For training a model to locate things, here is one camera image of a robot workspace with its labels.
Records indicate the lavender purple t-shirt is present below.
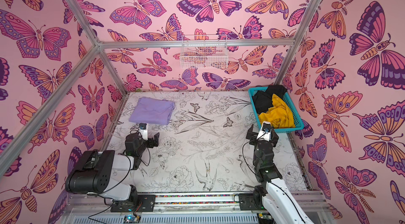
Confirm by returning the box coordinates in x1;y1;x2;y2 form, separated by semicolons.
129;97;175;125

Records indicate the teal plastic laundry basket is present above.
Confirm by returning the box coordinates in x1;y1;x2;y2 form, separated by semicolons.
248;85;304;133

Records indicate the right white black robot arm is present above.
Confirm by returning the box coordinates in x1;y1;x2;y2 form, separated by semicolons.
246;122;313;224

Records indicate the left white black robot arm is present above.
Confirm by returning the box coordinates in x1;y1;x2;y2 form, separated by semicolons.
65;130;160;205

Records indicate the mustard yellow t-shirt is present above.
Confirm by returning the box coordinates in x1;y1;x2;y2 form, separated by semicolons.
258;95;295;129

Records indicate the black t-shirt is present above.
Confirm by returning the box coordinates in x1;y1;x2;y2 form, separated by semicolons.
252;85;287;115

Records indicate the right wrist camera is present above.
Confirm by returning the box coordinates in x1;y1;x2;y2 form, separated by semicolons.
257;121;274;142

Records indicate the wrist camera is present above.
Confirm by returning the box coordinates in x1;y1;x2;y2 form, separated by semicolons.
138;123;148;141
257;121;274;142

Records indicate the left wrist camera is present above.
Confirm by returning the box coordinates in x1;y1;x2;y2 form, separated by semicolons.
138;123;148;141

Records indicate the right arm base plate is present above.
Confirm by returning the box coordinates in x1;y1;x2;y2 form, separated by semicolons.
237;192;280;212

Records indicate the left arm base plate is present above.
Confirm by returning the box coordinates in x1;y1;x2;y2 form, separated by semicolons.
110;194;156;213

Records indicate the aluminium frame horizontal bar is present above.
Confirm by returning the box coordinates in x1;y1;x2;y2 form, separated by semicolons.
99;38;295;49

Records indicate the white wire wall basket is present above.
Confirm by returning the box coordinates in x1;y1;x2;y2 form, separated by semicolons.
178;35;229;70

